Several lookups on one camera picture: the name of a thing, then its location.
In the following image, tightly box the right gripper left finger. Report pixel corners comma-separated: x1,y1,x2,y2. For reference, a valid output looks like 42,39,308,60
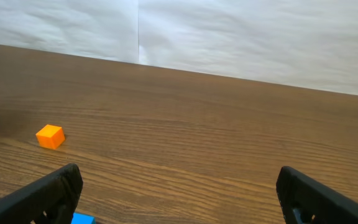
0,163,84,224

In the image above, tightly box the blue cube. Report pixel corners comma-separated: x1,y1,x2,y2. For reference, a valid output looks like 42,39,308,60
71,212,97,224

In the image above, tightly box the orange cube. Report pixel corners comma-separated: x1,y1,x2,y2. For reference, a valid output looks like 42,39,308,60
35,124,66,151

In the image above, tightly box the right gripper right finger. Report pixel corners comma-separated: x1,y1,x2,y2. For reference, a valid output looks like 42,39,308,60
275,166,358,224

